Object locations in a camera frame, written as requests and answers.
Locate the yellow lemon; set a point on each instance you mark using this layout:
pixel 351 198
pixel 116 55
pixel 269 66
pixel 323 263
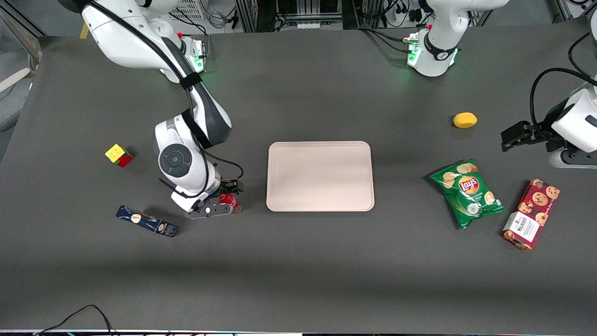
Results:
pixel 465 120

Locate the pale pink plastic tray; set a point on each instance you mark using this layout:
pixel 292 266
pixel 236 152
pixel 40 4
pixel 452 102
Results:
pixel 320 176

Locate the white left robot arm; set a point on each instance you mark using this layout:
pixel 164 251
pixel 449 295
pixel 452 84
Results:
pixel 438 51

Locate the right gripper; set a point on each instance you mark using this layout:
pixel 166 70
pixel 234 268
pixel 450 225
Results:
pixel 230 187

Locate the white power strip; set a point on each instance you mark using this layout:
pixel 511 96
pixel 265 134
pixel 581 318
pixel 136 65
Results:
pixel 308 25

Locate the colourful puzzle cube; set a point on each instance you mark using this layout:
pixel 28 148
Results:
pixel 119 155

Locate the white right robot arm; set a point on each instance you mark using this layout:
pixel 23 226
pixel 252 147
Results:
pixel 186 121

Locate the navy blue snack box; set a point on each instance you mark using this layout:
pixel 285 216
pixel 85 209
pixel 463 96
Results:
pixel 146 221

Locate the aluminium frame rack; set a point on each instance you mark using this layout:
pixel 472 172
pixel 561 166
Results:
pixel 298 11

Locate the red coke bottle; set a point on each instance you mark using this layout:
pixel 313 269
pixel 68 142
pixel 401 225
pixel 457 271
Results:
pixel 227 199

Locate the green chips bag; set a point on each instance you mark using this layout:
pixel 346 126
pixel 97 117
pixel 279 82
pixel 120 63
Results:
pixel 467 192

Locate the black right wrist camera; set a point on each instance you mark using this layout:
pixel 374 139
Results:
pixel 232 186

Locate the white vented box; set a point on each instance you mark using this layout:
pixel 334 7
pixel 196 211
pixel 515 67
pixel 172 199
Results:
pixel 190 8

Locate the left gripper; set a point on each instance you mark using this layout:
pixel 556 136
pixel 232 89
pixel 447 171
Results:
pixel 536 132

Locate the red cookie box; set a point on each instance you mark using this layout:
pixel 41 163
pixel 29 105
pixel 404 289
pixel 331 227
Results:
pixel 531 213

